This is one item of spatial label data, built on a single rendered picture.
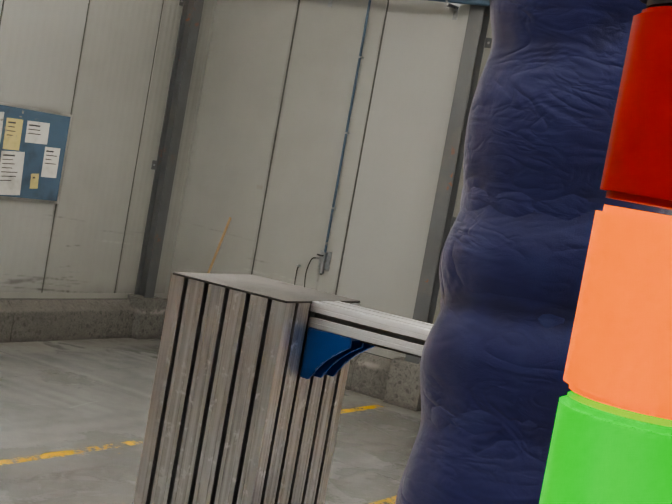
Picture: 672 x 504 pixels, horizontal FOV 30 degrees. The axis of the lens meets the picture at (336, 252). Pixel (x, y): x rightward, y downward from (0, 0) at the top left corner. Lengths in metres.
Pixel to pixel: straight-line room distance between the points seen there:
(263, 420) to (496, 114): 0.98
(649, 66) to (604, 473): 0.11
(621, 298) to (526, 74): 0.93
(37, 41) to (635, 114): 12.13
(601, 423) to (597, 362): 0.02
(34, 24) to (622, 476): 12.11
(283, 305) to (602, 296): 1.75
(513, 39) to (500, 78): 0.04
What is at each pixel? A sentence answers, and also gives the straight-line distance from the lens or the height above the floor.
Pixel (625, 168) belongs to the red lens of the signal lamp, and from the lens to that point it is 0.35.
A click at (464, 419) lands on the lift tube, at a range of 1.28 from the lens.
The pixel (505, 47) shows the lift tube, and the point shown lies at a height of 2.41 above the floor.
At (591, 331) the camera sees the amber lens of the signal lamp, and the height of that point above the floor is 2.23.
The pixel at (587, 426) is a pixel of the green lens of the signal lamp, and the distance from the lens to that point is 0.35.
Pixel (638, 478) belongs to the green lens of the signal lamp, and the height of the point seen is 2.20.
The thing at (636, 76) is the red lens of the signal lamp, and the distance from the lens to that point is 0.35.
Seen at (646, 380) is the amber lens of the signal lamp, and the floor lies 2.23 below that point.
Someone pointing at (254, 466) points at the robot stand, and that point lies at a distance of 2.14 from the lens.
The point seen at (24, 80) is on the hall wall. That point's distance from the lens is 12.37.
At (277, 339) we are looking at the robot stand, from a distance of 2.09.
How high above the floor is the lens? 2.27
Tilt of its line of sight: 4 degrees down
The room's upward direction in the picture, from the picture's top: 10 degrees clockwise
